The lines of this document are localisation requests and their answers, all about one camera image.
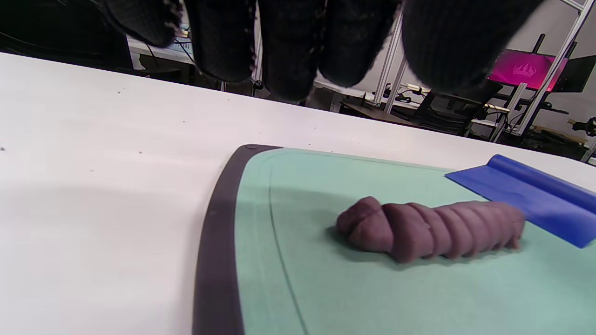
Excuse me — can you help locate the person's left hand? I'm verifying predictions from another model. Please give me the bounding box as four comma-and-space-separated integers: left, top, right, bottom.
100, 0, 543, 103

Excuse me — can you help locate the purple plasticine roll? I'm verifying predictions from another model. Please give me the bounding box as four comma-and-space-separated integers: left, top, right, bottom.
336, 196, 527, 263

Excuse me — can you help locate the blue plastic scraper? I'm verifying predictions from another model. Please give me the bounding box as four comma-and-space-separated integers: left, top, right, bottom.
445, 154, 596, 248

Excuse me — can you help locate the black office chair right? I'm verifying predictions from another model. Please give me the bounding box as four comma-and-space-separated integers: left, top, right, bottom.
410, 88, 503, 135

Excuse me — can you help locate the monitor with pink screen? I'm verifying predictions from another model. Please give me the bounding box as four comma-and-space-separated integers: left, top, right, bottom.
488, 49, 569, 92

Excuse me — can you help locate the green grey cutting board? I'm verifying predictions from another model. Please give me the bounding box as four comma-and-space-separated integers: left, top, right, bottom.
192, 144, 596, 335

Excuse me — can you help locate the aluminium profile post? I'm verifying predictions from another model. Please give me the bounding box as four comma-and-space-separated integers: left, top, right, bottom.
384, 58, 409, 114
372, 12, 405, 107

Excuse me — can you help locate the tall aluminium frame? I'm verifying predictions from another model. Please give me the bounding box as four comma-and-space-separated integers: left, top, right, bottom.
491, 0, 596, 140

